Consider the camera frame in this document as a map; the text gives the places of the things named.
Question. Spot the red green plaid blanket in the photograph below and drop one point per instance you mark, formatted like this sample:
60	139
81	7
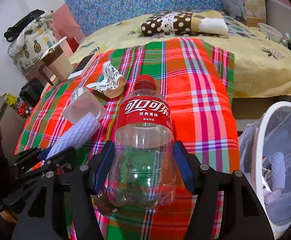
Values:
196	78

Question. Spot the cola bottle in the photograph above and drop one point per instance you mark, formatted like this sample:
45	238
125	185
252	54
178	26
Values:
143	171

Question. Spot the yellow bed sheet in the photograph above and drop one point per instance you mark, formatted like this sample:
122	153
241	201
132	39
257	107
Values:
262	67

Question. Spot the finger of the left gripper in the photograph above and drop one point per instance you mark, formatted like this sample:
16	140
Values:
27	159
52	163

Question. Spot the brown polka dot pillow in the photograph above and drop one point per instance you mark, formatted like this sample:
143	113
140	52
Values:
184	22

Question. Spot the white smartphone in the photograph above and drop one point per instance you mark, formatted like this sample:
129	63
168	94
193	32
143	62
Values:
80	70

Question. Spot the clear plastic cup red rim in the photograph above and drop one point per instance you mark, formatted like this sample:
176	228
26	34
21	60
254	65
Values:
271	197

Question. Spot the brown snack wrapper right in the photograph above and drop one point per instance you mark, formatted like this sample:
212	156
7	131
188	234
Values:
104	206

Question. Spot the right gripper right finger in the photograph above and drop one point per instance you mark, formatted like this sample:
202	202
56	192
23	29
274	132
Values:
188	166

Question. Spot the printed bedding package box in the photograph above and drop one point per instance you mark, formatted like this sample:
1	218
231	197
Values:
248	12

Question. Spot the small green jar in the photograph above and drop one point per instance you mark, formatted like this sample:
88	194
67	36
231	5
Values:
285	40

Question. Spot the clear square plastic container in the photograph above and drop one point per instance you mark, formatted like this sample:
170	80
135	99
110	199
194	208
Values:
82	102

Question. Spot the clear plastic bowl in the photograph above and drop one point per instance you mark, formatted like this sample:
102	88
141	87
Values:
270	32

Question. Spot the black box on floor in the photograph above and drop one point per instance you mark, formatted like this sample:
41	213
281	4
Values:
31	92

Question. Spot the pineapple print fabric bundle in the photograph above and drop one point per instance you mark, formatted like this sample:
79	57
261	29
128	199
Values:
36	38

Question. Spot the beige mug brown handle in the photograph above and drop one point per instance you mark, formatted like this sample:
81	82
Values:
57	62

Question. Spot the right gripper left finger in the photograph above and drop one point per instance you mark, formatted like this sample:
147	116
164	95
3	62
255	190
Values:
100	165

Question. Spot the black bag on bundle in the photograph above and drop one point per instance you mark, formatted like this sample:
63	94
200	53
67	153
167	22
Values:
13	32

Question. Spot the clear trash bin liner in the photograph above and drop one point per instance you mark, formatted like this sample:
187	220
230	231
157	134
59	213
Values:
276	165

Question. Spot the crumpled paper wrapper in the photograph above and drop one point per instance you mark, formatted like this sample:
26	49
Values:
112	84

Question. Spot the white round trash bin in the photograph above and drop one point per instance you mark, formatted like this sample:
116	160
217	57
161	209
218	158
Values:
251	147

